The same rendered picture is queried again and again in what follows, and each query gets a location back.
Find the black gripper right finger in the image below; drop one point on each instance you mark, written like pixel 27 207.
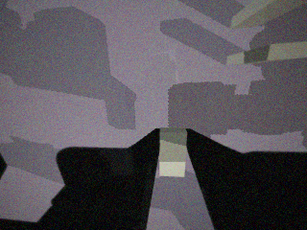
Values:
pixel 230 180

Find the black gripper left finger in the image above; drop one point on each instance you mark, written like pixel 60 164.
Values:
pixel 134 167

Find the cream rectangular block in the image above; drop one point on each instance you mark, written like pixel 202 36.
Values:
pixel 268 53
pixel 260 11
pixel 172 153

